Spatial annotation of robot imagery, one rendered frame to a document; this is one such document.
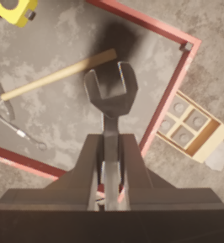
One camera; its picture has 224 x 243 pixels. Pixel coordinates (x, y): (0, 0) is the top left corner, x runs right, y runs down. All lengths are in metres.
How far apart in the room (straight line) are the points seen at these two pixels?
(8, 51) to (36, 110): 0.16
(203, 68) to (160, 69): 1.07
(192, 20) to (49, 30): 1.18
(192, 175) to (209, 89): 0.77
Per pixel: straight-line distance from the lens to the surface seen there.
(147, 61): 0.46
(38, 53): 0.49
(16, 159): 0.55
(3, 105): 0.51
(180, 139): 1.35
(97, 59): 0.42
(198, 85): 1.51
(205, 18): 1.55
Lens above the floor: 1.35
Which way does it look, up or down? 74 degrees down
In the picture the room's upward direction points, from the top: 179 degrees counter-clockwise
